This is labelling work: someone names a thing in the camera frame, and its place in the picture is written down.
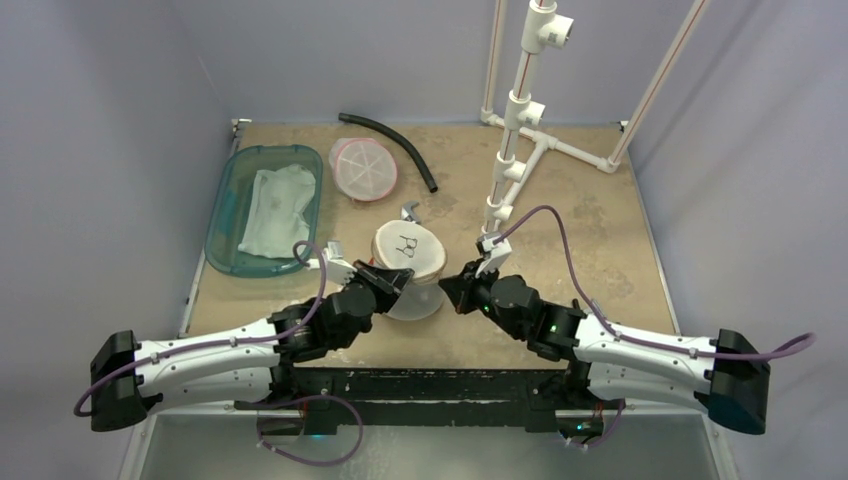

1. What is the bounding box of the teal plastic bin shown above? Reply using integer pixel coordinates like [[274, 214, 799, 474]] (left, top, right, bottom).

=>
[[204, 145, 324, 278]]

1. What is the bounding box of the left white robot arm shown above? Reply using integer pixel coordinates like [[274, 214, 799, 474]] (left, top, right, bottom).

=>
[[74, 261, 414, 432]]

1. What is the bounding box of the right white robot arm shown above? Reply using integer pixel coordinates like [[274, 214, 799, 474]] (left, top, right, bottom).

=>
[[438, 272, 771, 435]]

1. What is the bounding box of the white cloth garment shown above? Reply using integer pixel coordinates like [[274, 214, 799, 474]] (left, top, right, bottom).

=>
[[238, 164, 316, 259]]

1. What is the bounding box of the white PVC pipe rack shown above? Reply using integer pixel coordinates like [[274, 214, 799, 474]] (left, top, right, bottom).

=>
[[480, 0, 710, 234]]

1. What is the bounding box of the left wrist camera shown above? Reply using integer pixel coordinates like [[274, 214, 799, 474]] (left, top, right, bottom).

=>
[[322, 240, 356, 286]]

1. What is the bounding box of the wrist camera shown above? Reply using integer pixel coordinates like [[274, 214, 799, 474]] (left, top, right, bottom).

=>
[[475, 231, 512, 277], [322, 240, 356, 286]]

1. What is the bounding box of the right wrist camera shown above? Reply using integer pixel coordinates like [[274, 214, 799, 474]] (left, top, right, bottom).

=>
[[475, 231, 512, 277]]

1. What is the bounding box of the red handled adjustable wrench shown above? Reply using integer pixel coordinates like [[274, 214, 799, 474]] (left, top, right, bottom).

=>
[[400, 201, 421, 224]]

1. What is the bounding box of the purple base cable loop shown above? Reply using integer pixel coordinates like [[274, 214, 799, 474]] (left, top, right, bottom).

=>
[[255, 394, 364, 468]]

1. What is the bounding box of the black rubber hose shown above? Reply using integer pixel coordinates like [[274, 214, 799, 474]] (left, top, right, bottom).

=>
[[337, 112, 439, 195]]

